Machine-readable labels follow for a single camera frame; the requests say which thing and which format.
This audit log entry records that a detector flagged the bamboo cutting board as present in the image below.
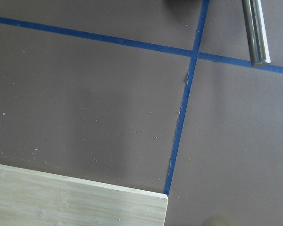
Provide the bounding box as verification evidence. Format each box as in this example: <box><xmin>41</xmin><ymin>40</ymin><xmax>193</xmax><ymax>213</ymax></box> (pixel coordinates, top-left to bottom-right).
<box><xmin>0</xmin><ymin>164</ymin><xmax>168</xmax><ymax>226</ymax></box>

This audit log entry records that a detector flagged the metal spoon in bowl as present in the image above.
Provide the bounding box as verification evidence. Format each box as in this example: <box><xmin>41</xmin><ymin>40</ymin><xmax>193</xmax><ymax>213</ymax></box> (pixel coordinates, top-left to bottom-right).
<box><xmin>241</xmin><ymin>0</ymin><xmax>271</xmax><ymax>67</ymax></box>

